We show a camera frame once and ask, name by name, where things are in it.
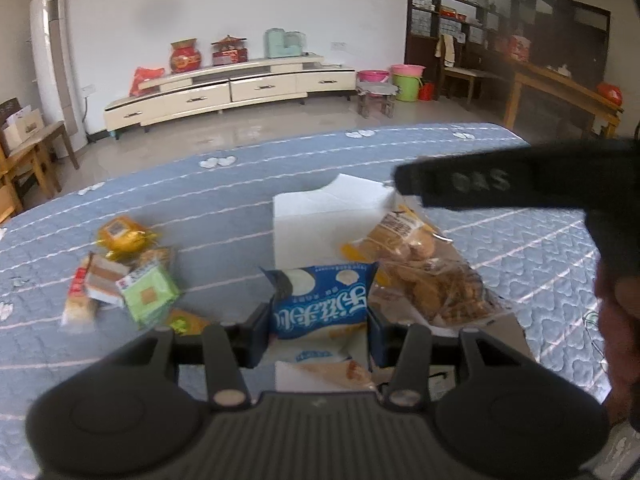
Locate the cream tv cabinet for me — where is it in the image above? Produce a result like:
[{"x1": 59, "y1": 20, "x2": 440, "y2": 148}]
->
[{"x1": 102, "y1": 54, "x2": 358, "y2": 136}]

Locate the bread bag orange print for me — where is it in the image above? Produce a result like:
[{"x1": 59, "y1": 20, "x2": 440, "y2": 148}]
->
[{"x1": 277, "y1": 357, "x2": 381, "y2": 393}]

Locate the light wooden chair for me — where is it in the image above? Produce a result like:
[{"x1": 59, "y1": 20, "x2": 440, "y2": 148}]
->
[{"x1": 0, "y1": 150, "x2": 26, "y2": 226}]

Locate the wooden side table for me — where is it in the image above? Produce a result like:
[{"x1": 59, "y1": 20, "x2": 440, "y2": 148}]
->
[{"x1": 502, "y1": 57, "x2": 625, "y2": 138}]

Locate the white cardboard box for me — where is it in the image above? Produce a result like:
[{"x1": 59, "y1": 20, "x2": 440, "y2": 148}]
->
[{"x1": 272, "y1": 172, "x2": 538, "y2": 396}]

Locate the blue white snack packet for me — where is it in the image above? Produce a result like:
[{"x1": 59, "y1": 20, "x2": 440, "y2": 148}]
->
[{"x1": 260, "y1": 261, "x2": 379, "y2": 365}]

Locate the white brown snack packet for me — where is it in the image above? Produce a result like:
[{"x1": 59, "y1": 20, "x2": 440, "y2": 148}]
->
[{"x1": 82, "y1": 252, "x2": 132, "y2": 307}]

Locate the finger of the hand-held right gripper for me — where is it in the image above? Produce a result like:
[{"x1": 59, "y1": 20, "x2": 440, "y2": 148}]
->
[{"x1": 394, "y1": 146, "x2": 587, "y2": 210}]

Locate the cream cloth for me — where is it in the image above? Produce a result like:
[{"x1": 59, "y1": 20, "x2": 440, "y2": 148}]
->
[{"x1": 434, "y1": 35, "x2": 456, "y2": 67}]

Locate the clear bun bag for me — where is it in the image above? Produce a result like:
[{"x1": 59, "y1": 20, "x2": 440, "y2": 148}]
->
[{"x1": 341, "y1": 207, "x2": 456, "y2": 273}]

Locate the wooden chair with cloth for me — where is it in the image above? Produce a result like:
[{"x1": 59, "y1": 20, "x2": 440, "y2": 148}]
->
[{"x1": 435, "y1": 34, "x2": 501, "y2": 111}]

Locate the light green snack packet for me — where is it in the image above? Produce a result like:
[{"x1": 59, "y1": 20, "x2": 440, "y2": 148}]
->
[{"x1": 116, "y1": 260, "x2": 182, "y2": 330}]

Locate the white paper bag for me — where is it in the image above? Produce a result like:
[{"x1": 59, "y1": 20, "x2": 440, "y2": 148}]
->
[{"x1": 2, "y1": 105, "x2": 45, "y2": 148}]

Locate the red gift box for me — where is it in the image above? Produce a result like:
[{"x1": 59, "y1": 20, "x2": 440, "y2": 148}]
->
[{"x1": 211, "y1": 35, "x2": 249, "y2": 66}]

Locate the small stool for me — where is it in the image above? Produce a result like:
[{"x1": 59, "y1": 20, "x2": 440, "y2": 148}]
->
[{"x1": 356, "y1": 81, "x2": 398, "y2": 118}]

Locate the yellow bun packet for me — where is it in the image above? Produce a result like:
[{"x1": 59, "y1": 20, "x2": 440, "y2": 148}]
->
[{"x1": 96, "y1": 215, "x2": 161, "y2": 263}]

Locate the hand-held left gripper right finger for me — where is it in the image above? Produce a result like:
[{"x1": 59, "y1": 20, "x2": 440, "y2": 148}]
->
[{"x1": 366, "y1": 304, "x2": 502, "y2": 409}]

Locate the dark shelf unit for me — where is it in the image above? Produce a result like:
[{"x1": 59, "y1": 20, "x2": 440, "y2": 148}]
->
[{"x1": 404, "y1": 0, "x2": 613, "y2": 126}]

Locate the person's right hand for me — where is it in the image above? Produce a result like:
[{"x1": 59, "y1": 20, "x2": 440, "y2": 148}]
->
[{"x1": 594, "y1": 274, "x2": 640, "y2": 427}]

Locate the gold brown cake packet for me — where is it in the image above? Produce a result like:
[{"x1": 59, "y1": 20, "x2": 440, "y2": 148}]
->
[{"x1": 137, "y1": 246, "x2": 175, "y2": 273}]

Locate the red gold jar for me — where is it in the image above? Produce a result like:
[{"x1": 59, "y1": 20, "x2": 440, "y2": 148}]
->
[{"x1": 170, "y1": 38, "x2": 202, "y2": 73}]

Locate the red white wafer packet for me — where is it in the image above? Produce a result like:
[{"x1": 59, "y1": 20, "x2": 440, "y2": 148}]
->
[{"x1": 60, "y1": 265, "x2": 98, "y2": 333}]

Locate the red plastic bag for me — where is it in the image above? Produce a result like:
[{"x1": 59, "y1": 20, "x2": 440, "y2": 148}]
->
[{"x1": 129, "y1": 66, "x2": 166, "y2": 97}]

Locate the red gift bag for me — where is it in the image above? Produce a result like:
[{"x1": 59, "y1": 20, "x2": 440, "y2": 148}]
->
[{"x1": 507, "y1": 35, "x2": 533, "y2": 63}]

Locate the white standing air conditioner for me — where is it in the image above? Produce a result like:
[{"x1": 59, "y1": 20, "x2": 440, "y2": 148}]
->
[{"x1": 29, "y1": 0, "x2": 88, "y2": 143}]

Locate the green gold cake packet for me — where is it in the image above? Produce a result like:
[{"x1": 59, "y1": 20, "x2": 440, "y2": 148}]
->
[{"x1": 165, "y1": 308, "x2": 213, "y2": 337}]

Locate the fried twist snack bag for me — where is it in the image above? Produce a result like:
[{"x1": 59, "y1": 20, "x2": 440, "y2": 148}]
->
[{"x1": 375, "y1": 255, "x2": 506, "y2": 328}]

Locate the green bucket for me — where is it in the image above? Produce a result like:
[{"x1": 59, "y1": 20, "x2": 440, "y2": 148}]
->
[{"x1": 391, "y1": 74, "x2": 423, "y2": 102}]

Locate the mint green appliance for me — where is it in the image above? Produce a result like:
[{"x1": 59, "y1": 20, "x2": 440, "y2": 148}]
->
[{"x1": 264, "y1": 28, "x2": 307, "y2": 59}]

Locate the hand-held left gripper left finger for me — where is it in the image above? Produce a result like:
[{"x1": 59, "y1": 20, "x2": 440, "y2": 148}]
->
[{"x1": 149, "y1": 302, "x2": 274, "y2": 409}]

